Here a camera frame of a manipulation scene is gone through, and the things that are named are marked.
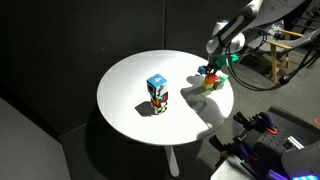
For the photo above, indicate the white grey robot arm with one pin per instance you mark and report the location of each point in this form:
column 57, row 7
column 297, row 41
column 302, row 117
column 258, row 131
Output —
column 240, row 18

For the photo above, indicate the mint green block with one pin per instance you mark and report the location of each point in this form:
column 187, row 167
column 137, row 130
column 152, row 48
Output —
column 224, row 77

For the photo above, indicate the picture cube with blue face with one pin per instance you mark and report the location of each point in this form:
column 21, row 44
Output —
column 156, row 84

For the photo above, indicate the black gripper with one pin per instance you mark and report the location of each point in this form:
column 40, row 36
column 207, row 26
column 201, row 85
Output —
column 213, row 66

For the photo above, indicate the light green block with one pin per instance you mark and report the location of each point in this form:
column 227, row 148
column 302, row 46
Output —
column 208, row 86

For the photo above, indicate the purple clamp with orange tips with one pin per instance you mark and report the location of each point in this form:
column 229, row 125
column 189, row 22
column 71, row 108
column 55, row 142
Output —
column 241, row 150
column 265, row 120

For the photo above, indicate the grey block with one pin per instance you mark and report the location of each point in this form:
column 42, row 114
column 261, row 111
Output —
column 219, row 85

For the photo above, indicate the orange block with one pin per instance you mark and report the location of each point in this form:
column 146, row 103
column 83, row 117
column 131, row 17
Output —
column 211, row 80

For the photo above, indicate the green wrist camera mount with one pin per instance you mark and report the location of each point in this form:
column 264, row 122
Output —
column 226, row 60

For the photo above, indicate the clear plastic bag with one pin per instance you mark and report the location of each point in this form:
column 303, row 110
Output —
column 275, row 28

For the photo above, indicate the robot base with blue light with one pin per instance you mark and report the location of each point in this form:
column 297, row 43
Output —
column 301, row 160

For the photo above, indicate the picture cube with orange face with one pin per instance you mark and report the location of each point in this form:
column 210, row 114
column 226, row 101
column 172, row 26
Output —
column 160, row 104

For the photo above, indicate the pink block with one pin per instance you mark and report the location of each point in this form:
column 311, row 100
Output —
column 218, row 77

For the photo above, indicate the wooden chair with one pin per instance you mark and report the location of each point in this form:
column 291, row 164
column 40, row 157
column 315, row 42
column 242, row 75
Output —
column 274, row 56

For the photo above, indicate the aluminium rail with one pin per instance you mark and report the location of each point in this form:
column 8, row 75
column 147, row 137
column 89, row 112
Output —
column 296, row 142
column 276, row 174

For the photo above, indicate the black perforated mounting board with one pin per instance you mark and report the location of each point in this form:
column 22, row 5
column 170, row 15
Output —
column 266, row 150

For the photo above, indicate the white table leg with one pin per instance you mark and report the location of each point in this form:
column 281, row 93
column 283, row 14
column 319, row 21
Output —
column 172, row 161

